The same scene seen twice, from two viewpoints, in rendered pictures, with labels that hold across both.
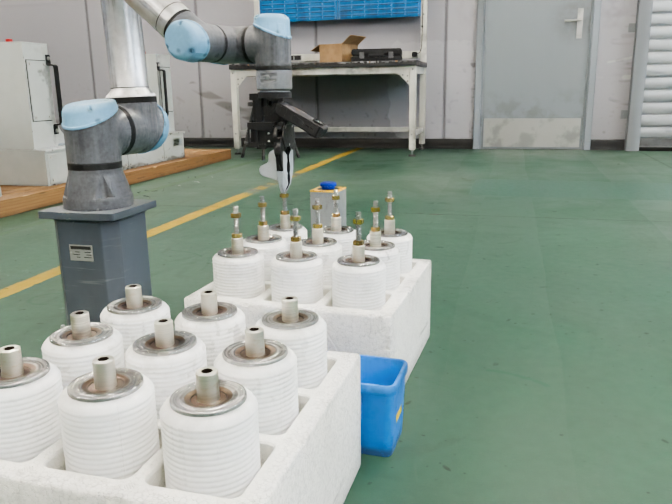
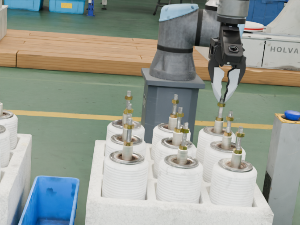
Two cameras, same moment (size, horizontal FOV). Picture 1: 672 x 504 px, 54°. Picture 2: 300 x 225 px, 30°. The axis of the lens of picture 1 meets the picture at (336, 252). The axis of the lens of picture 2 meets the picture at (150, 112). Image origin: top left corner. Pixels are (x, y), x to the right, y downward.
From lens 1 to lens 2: 1.32 m
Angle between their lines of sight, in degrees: 65
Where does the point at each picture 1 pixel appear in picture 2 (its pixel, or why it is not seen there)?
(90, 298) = not seen: hidden behind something
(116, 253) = (152, 108)
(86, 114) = (164, 12)
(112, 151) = (174, 40)
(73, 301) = not seen: hidden behind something
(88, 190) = (154, 62)
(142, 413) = not seen: outside the picture
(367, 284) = (107, 174)
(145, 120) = (214, 24)
